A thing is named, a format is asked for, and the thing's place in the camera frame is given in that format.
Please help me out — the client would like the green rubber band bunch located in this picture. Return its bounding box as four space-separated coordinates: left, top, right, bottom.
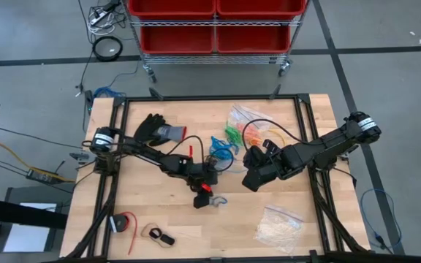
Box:
224 123 243 148

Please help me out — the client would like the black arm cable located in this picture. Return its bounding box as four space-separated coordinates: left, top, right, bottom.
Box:
165 134 206 166
242 118 306 151

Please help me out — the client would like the white power strip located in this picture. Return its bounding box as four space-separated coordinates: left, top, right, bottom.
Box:
88 9 109 26

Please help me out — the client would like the black camera cable loop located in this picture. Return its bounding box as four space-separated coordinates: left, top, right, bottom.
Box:
205 148 235 173

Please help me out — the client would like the white panel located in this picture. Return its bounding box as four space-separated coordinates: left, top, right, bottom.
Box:
2 202 57 254

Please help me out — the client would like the white cable bundle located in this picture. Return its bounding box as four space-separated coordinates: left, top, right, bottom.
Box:
86 0 127 37

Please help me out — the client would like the black and green bag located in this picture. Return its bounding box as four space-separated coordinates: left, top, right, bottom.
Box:
132 113 189 147

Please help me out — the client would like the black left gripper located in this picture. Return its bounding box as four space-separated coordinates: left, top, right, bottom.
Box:
186 163 221 210

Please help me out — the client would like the red cable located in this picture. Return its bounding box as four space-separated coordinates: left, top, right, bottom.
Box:
120 210 139 256

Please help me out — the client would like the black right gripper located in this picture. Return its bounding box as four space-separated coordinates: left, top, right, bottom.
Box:
241 138 289 193

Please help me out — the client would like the orange floor cable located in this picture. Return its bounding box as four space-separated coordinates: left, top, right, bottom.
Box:
0 137 77 183

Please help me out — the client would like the small black block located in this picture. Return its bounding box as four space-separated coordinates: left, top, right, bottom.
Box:
159 233 176 247

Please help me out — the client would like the black round ring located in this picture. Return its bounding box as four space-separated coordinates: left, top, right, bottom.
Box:
91 35 124 63

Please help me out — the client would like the black furniture frame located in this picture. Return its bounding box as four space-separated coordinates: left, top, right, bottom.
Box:
0 195 69 263

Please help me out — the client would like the stack of clear plastic bags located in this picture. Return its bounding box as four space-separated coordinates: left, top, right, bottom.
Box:
254 204 305 256

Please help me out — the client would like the yellow cable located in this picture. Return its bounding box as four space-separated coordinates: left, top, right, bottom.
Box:
265 128 287 146

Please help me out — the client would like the red plastic bin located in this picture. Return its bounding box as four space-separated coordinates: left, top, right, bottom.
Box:
140 25 216 56
216 0 307 20
216 25 292 55
127 0 217 20

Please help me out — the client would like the blue cable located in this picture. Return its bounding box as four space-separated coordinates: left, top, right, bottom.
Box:
359 187 403 255
92 86 127 99

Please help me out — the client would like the chrome wire shelving rack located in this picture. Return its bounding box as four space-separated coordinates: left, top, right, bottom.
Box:
121 0 309 84

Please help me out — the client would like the small black ring piece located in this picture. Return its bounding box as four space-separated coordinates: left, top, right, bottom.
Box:
148 226 164 240

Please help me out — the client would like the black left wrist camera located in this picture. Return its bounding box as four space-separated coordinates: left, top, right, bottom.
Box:
190 163 219 185

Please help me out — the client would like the blue rubber band tangle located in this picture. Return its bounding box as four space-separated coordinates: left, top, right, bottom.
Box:
209 135 240 164

